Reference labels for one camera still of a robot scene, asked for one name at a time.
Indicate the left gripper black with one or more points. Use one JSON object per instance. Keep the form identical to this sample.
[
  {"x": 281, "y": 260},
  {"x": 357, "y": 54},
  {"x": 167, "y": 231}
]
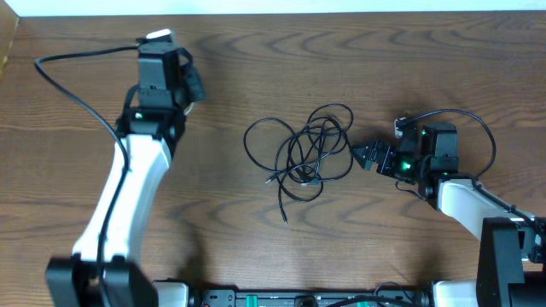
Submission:
[{"x": 198, "y": 90}]

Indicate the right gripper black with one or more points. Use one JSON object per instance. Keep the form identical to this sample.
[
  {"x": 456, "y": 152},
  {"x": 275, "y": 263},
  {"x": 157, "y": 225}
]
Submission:
[{"x": 388, "y": 151}]

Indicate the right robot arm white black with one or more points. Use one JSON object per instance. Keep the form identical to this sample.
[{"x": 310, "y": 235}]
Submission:
[{"x": 508, "y": 237}]

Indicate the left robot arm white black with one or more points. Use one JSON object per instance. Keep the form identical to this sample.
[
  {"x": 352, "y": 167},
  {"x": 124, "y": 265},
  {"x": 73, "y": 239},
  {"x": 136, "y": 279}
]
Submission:
[{"x": 103, "y": 269}]

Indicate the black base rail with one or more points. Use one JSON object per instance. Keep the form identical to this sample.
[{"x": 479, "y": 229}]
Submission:
[{"x": 320, "y": 298}]

